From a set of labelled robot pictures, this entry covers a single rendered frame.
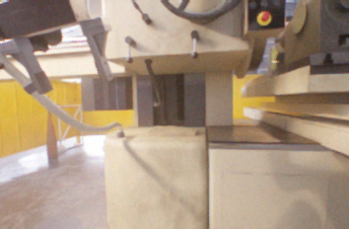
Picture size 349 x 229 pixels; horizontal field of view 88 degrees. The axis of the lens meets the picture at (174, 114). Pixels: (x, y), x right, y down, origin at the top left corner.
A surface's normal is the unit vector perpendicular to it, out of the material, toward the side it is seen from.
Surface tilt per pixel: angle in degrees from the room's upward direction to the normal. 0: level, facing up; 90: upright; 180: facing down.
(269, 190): 90
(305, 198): 90
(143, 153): 90
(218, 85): 90
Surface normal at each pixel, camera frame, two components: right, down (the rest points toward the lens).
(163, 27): -0.16, 0.07
